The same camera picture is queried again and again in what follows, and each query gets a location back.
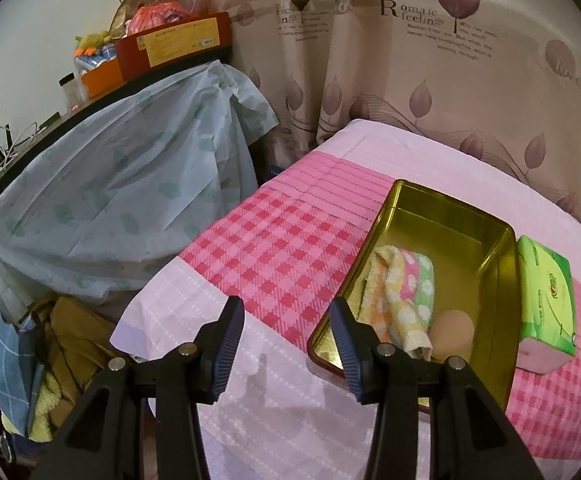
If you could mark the clear jar with black lid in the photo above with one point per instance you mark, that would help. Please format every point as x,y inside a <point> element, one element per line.
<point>69,92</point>

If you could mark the green tissue pack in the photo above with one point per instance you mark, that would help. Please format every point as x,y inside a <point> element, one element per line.
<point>545,300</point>

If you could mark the brown paper bag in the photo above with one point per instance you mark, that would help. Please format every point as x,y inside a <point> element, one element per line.
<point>125,10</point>

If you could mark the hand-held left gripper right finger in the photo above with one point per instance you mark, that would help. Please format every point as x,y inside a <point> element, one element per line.
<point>346,350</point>

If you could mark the green plush toy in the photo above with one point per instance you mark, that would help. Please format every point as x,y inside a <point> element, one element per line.
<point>93,40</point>

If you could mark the pink checked bed sheet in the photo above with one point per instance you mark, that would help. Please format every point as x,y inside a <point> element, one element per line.
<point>280,240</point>

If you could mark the orange cardboard box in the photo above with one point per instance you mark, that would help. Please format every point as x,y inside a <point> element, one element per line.
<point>100,84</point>

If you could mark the beige leaf print curtain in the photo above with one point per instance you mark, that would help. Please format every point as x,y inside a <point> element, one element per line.
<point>370,60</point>

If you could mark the yellow towel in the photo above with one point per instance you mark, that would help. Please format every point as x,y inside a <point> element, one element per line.
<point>45,405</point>

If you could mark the orange plastic bag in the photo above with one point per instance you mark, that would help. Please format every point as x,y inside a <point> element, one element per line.
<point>160,15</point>

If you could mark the mustard cloth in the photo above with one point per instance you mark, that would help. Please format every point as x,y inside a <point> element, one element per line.
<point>80,340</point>

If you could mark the beige round sponge puff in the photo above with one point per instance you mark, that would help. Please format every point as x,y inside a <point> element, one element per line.
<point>453,332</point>

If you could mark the red cardboard box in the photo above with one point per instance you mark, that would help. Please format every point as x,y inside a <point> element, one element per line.
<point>170,50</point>

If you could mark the blue and white package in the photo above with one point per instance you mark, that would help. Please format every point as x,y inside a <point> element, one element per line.
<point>93,62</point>

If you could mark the blue checked bag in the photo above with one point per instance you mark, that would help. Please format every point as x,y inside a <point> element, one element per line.
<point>5,370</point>

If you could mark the light blue plastic cover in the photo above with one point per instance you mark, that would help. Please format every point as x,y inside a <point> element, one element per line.
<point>120,185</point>

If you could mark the colourful dotted towel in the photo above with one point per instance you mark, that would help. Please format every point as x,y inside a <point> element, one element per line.
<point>405,290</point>

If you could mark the gold metal tin tray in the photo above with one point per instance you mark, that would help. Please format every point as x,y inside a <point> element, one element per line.
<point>445,240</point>

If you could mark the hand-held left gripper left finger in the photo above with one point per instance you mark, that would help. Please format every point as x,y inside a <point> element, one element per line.
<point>225,350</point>

